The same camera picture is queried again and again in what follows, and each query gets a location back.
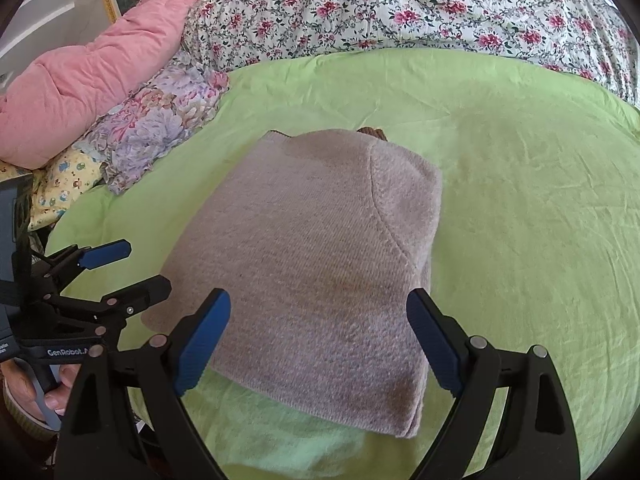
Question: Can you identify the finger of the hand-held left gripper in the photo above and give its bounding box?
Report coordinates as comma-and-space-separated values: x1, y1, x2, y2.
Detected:
44, 275, 173, 342
34, 240, 134, 294

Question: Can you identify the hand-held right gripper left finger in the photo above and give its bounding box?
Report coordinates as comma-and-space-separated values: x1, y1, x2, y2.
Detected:
55, 287, 233, 480

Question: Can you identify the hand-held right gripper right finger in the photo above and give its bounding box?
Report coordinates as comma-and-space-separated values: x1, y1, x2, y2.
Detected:
406, 287, 581, 480

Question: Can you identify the beige knit sweater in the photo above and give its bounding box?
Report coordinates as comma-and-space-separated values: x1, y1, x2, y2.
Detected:
142, 126, 444, 439

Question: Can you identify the person's left forearm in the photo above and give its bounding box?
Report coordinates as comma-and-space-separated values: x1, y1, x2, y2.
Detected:
0, 382, 57, 445

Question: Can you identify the person's left hand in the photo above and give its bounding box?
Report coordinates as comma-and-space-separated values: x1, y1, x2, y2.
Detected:
0, 360, 82, 417

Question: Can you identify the yellow cartoon print cloth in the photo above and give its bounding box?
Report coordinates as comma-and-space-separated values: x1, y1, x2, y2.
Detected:
27, 146, 109, 232

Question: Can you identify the pastel floral pillow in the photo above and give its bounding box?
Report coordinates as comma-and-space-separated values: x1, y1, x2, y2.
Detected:
74, 51, 232, 197

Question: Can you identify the green bed sheet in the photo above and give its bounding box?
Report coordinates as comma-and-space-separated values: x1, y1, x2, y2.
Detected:
44, 47, 640, 480

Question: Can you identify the pink quilt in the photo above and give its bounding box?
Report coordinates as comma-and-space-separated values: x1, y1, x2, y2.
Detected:
0, 0, 212, 172

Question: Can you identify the red floral quilt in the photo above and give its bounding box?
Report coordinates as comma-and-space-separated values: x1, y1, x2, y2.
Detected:
181, 0, 640, 107

